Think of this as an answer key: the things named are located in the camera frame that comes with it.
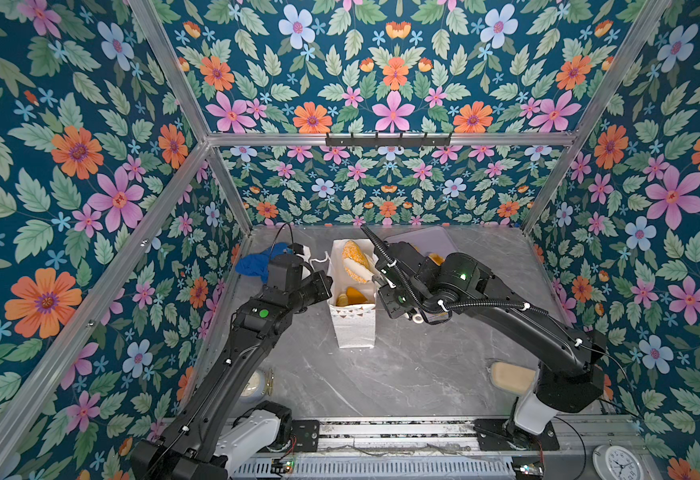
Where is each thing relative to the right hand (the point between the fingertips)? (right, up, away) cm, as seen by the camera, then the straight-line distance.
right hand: (385, 293), depth 67 cm
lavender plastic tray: (+19, +14, +49) cm, 55 cm away
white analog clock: (+53, -39, +1) cm, 65 cm away
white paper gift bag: (-8, -9, +9) cm, 15 cm away
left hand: (-11, +4, +5) cm, 13 cm away
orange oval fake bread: (-9, -4, +26) cm, 28 cm away
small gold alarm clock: (-33, -26, +12) cm, 44 cm away
